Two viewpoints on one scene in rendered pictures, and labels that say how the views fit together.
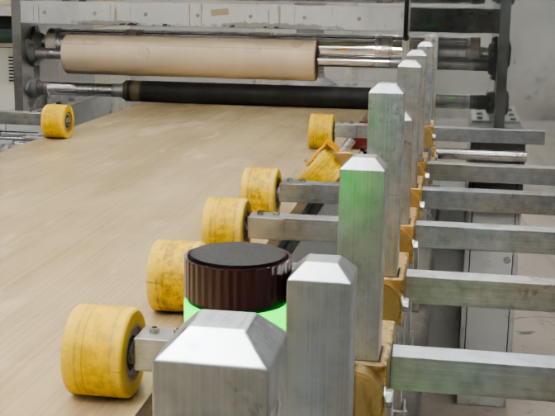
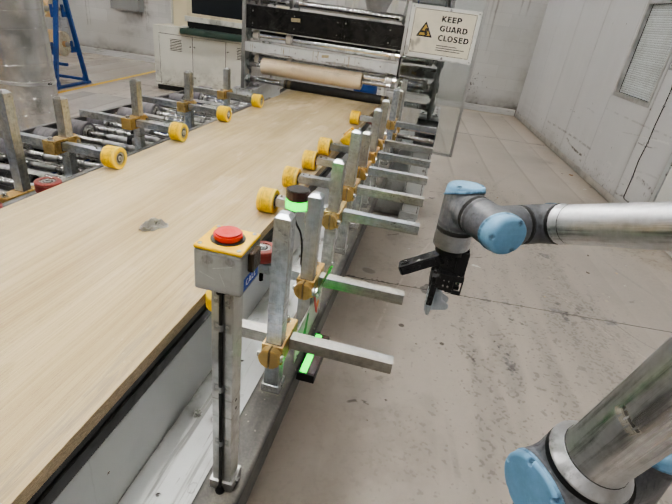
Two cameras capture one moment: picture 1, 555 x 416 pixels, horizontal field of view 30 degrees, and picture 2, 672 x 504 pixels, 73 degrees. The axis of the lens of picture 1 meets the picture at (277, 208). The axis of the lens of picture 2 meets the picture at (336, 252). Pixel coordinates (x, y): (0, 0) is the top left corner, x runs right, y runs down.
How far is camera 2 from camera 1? 0.59 m
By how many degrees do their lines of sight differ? 16
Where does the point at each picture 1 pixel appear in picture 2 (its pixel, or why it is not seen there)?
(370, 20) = (384, 67)
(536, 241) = (405, 177)
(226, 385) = (284, 222)
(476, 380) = (363, 220)
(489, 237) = (391, 174)
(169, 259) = (289, 172)
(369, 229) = (338, 179)
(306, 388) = (310, 220)
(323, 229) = not seen: hidden behind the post
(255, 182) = (322, 143)
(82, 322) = (262, 192)
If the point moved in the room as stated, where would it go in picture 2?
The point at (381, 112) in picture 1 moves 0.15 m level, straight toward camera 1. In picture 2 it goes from (354, 139) to (348, 150)
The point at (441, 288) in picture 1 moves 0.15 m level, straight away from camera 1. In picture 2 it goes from (367, 191) to (373, 179)
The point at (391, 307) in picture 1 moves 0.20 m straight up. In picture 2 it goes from (350, 196) to (358, 139)
